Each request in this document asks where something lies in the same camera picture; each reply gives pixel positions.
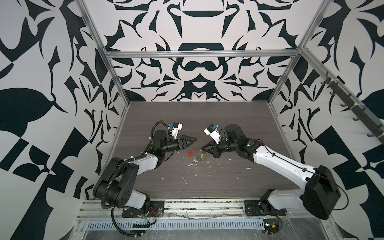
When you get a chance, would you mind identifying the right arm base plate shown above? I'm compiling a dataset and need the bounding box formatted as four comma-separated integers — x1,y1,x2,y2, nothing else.
244,200,287,217

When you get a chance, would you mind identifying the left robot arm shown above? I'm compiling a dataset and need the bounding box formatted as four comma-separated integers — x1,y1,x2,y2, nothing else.
93,130,197,211

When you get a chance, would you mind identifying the small circuit board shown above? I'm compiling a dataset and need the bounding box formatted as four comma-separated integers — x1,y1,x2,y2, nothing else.
262,218,283,235

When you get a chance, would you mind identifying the white slotted cable duct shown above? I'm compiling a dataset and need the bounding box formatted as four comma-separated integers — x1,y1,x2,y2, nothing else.
85,218,266,231

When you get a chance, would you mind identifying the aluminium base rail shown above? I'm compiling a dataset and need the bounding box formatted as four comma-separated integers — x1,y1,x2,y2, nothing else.
76,197,331,220

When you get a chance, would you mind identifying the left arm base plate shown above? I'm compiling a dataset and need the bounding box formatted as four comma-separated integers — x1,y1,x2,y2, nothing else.
122,201,165,218

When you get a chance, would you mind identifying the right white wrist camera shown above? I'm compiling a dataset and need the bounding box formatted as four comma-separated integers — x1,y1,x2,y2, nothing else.
204,124,222,144

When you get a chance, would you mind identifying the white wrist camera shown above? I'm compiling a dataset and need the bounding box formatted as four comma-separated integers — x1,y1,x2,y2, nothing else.
168,123,183,140
204,124,222,144

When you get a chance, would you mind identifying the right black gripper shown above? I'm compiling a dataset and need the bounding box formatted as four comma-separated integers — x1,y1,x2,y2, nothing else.
201,137,240,158

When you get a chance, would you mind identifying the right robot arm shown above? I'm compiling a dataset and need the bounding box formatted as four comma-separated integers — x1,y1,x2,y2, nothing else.
202,124,341,220

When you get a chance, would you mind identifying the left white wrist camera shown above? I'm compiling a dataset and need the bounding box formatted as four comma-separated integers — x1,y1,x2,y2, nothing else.
168,123,183,140

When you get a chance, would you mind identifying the black wall hook rack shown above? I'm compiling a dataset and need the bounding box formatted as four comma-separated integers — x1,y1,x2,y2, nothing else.
321,72,384,145

